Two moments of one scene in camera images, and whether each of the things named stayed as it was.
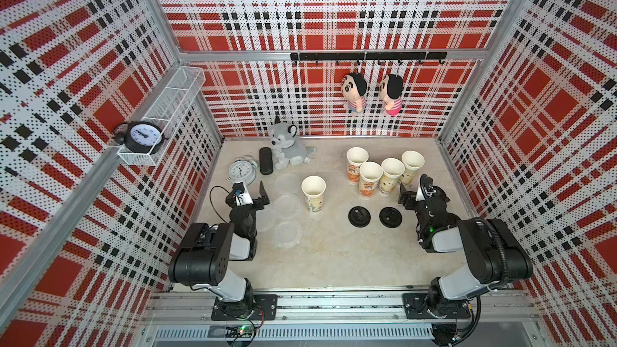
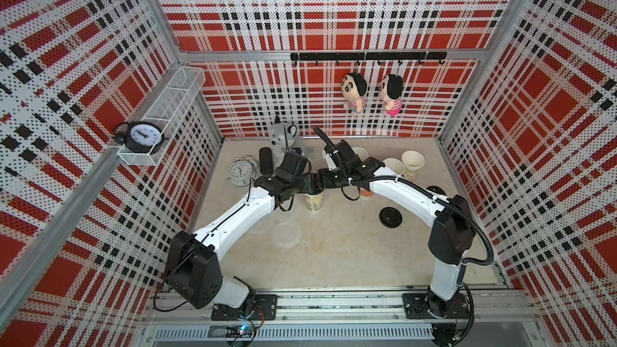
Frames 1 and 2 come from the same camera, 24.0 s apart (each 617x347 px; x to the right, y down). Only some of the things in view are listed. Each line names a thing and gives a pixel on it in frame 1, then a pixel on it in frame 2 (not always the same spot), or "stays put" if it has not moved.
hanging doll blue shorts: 353,87 stays put
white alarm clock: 243,170 stays put
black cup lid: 390,217 stays put
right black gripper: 411,197 → 323,179
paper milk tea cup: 314,188 stays put
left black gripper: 263,194 → 308,184
